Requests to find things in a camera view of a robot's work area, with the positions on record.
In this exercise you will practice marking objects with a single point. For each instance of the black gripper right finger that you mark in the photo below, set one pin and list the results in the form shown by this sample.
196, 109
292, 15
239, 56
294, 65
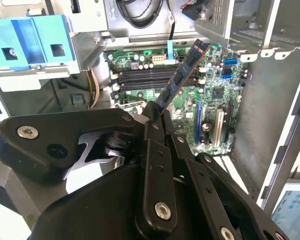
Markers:
198, 180

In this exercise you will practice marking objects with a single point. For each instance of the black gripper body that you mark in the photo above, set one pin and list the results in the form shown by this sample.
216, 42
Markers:
102, 205

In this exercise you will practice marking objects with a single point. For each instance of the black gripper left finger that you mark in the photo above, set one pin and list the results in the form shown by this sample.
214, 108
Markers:
95, 120

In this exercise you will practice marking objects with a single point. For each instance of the blue RAM stick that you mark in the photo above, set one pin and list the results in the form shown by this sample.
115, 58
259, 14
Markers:
182, 75

